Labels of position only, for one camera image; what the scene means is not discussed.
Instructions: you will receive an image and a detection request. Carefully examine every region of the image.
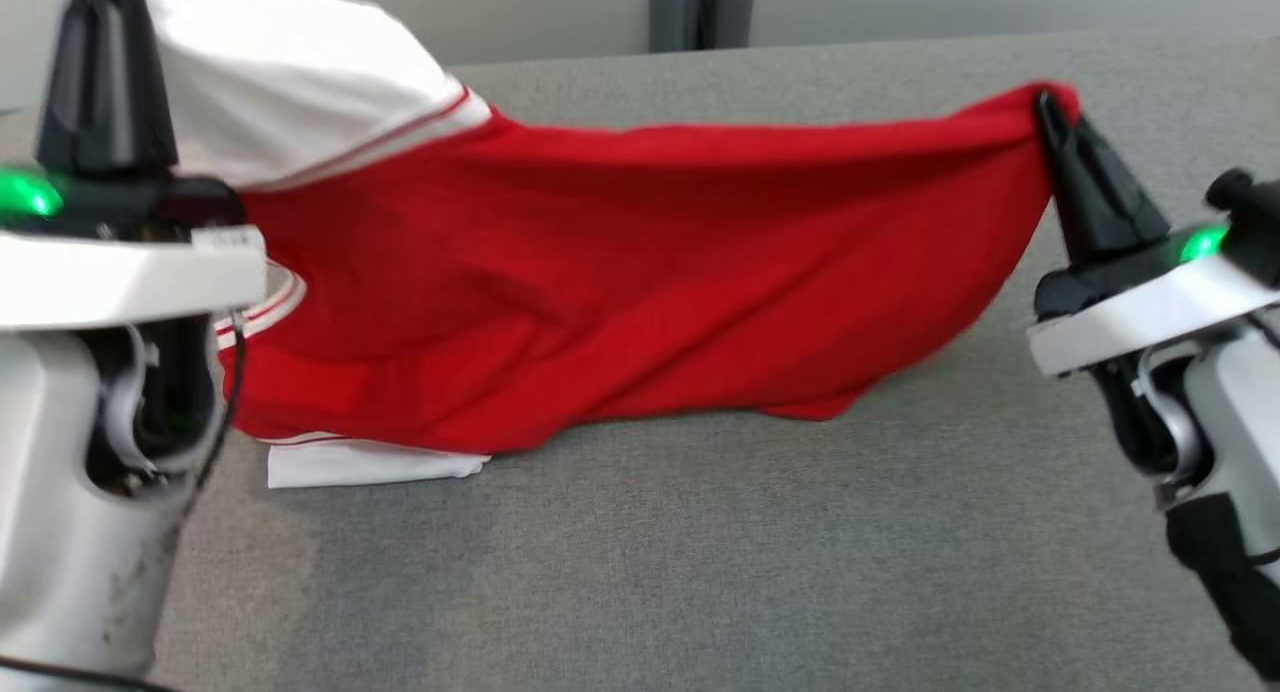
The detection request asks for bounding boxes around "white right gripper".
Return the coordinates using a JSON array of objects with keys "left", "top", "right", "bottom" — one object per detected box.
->
[{"left": 1027, "top": 89, "right": 1280, "bottom": 379}]

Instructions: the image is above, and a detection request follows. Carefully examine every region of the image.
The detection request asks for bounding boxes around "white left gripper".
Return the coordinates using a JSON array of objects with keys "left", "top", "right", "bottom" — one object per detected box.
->
[{"left": 0, "top": 0, "right": 270, "bottom": 332}]

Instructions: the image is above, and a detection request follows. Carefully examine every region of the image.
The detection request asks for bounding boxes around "grey metal partition post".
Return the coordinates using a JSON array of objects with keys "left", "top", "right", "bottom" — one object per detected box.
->
[{"left": 647, "top": 0, "right": 759, "bottom": 54}]

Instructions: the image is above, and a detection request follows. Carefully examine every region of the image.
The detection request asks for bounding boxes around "thin black left gripper cable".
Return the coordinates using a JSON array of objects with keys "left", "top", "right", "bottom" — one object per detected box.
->
[{"left": 193, "top": 310, "right": 248, "bottom": 495}]

